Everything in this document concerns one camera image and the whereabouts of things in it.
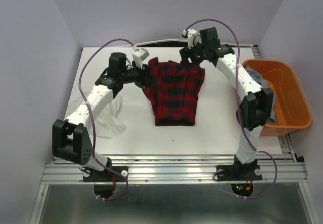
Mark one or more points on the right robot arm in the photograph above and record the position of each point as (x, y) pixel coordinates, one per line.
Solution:
(254, 102)

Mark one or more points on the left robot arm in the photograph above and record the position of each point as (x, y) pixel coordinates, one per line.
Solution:
(70, 137)

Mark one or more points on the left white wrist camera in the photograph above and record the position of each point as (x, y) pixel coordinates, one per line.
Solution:
(139, 56)

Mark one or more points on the white skirt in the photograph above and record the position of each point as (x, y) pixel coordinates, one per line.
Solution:
(111, 120)

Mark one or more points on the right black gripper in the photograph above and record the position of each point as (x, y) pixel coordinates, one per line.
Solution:
(185, 53)

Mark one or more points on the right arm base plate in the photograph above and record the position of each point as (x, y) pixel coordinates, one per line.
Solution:
(226, 173)

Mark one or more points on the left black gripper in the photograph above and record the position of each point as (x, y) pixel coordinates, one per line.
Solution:
(146, 79)

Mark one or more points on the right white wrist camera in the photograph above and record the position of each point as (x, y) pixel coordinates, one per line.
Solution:
(192, 37)

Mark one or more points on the aluminium frame rail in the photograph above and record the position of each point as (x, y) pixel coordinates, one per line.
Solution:
(177, 169)

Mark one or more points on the red black plaid skirt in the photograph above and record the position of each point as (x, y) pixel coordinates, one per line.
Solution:
(174, 97)

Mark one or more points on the orange plastic basket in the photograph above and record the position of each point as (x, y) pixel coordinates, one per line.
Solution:
(292, 111)

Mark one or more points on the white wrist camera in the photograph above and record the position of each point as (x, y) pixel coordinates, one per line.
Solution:
(192, 37)
(139, 56)

